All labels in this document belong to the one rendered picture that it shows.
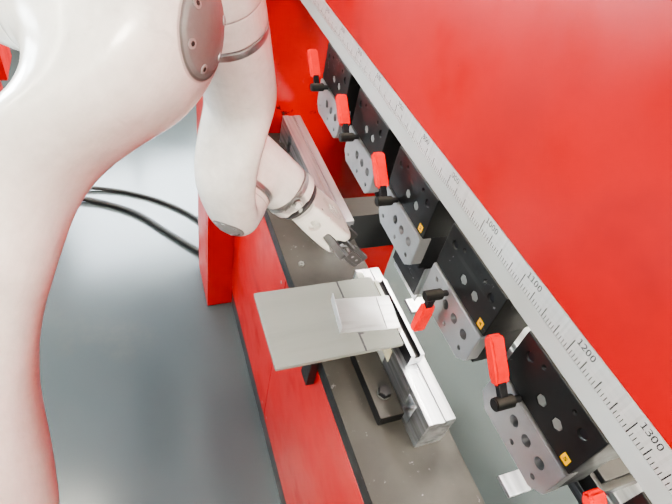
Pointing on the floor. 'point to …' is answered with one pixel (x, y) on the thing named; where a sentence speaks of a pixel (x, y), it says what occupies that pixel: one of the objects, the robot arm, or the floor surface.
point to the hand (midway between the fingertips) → (350, 245)
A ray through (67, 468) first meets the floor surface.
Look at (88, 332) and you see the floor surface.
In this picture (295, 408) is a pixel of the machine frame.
